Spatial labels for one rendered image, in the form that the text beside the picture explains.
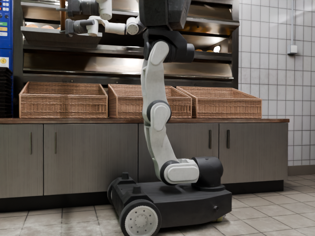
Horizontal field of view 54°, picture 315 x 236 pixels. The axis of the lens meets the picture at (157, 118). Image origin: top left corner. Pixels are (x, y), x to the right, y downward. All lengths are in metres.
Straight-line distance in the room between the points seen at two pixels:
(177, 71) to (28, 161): 1.44
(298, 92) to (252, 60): 0.60
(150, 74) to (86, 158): 0.72
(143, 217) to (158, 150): 0.39
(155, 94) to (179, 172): 0.45
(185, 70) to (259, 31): 0.86
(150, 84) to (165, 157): 0.42
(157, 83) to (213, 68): 1.26
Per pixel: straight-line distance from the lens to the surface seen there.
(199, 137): 2.24
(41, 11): 2.62
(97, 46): 2.65
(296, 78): 3.40
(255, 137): 2.46
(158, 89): 1.73
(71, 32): 2.22
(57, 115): 2.09
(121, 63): 2.66
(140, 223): 1.57
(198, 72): 2.83
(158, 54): 1.71
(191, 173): 1.77
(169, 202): 1.63
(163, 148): 1.75
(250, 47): 3.13
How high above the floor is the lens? 0.62
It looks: 1 degrees down
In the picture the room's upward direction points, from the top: straight up
